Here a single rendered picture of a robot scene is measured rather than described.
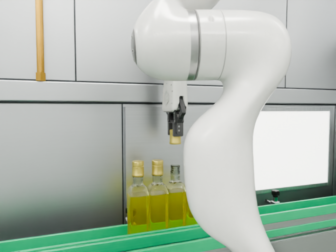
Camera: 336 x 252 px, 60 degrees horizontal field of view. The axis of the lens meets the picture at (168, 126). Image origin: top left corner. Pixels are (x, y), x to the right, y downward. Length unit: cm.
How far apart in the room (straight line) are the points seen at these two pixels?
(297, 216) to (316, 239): 11
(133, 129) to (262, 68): 62
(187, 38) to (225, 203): 22
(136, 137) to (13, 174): 38
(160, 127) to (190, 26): 62
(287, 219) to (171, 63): 83
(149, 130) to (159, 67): 59
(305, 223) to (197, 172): 82
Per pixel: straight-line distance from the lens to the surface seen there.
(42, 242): 92
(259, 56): 41
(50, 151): 97
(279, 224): 110
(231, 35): 41
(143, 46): 40
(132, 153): 97
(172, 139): 87
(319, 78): 143
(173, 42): 39
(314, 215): 120
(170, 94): 84
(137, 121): 96
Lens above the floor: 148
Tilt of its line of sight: 3 degrees down
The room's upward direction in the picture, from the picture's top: straight up
